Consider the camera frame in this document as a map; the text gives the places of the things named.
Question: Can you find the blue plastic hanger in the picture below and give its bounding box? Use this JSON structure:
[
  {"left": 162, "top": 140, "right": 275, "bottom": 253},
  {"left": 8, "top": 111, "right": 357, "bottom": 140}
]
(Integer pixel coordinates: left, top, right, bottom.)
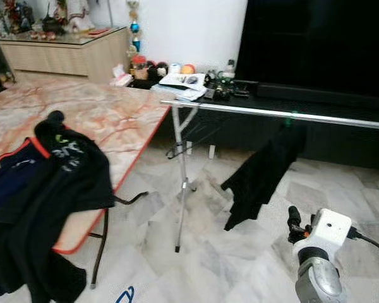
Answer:
[{"left": 116, "top": 285, "right": 135, "bottom": 303}]

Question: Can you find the black shirt green logo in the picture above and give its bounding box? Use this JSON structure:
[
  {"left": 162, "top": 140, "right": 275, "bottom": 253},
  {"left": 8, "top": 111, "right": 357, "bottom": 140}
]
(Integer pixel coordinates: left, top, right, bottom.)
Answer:
[{"left": 0, "top": 110, "right": 116, "bottom": 303}]

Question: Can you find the black shirt small white logo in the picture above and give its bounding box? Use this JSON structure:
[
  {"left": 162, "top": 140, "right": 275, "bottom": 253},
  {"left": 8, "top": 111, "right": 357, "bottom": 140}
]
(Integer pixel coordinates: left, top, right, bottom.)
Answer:
[{"left": 221, "top": 120, "right": 307, "bottom": 231}]

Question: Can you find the black TV console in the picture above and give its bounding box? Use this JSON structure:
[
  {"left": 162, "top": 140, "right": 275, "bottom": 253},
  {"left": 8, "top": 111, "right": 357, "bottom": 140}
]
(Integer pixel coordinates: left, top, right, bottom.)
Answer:
[{"left": 128, "top": 79, "right": 379, "bottom": 170}]

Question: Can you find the silver metal clothes rack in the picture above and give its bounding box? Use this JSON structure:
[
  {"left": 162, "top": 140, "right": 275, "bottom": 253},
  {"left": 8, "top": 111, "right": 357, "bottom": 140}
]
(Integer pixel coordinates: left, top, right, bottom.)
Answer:
[{"left": 160, "top": 98, "right": 379, "bottom": 253}]

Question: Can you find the black soundbar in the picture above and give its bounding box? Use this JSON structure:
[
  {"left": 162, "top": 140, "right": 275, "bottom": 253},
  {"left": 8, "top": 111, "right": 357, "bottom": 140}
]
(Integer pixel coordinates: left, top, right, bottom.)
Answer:
[{"left": 256, "top": 82, "right": 379, "bottom": 109}]

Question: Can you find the black electronic gadget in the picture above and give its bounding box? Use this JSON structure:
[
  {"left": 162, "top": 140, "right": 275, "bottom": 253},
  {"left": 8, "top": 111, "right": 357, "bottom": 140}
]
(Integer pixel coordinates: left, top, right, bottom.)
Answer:
[{"left": 205, "top": 69, "right": 250, "bottom": 100}]

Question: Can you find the black television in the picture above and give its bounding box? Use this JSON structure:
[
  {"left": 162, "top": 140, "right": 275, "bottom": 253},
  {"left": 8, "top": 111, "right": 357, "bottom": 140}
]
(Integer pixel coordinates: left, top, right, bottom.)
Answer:
[{"left": 235, "top": 0, "right": 379, "bottom": 98}]

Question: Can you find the white magazine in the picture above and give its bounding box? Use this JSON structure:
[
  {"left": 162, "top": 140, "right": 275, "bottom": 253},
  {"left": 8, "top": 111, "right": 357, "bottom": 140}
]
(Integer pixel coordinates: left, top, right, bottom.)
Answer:
[{"left": 152, "top": 73, "right": 207, "bottom": 103}]

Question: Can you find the marble pattern folding table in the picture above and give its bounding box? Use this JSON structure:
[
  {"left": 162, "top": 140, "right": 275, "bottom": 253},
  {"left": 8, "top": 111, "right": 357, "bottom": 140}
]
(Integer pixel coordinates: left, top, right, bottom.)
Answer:
[{"left": 0, "top": 79, "right": 172, "bottom": 288}]

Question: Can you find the red lidded jar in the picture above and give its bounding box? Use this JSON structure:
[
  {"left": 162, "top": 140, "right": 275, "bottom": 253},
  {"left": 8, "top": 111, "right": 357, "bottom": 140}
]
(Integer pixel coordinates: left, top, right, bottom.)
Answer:
[{"left": 130, "top": 55, "right": 148, "bottom": 81}]

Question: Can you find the pink tissue pack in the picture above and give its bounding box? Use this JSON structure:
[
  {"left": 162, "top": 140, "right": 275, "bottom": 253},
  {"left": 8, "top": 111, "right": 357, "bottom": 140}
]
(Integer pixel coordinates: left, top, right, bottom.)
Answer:
[{"left": 111, "top": 63, "right": 135, "bottom": 87}]

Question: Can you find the gold blue trophy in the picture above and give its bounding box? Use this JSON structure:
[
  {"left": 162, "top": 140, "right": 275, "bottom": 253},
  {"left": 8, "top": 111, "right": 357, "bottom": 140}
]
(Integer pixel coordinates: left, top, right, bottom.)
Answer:
[{"left": 128, "top": 0, "right": 143, "bottom": 54}]

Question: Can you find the beige wooden sideboard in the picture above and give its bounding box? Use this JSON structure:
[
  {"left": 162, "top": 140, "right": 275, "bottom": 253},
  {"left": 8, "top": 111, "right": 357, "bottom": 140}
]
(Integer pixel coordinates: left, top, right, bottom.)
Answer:
[{"left": 0, "top": 27, "right": 130, "bottom": 86}]

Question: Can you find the navy shirt red trim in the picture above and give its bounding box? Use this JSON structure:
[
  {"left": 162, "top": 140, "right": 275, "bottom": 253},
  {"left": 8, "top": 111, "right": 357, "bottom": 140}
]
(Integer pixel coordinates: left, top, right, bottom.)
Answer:
[{"left": 0, "top": 136, "right": 51, "bottom": 222}]

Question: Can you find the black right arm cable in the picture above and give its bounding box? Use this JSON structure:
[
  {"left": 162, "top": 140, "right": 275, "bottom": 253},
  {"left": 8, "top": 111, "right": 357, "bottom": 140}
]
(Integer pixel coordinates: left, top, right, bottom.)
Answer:
[{"left": 347, "top": 226, "right": 379, "bottom": 297}]

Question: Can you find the black wire hanger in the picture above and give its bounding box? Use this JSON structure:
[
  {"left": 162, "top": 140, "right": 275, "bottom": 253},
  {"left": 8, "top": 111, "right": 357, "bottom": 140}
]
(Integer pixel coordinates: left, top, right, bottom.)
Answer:
[{"left": 166, "top": 123, "right": 215, "bottom": 158}]

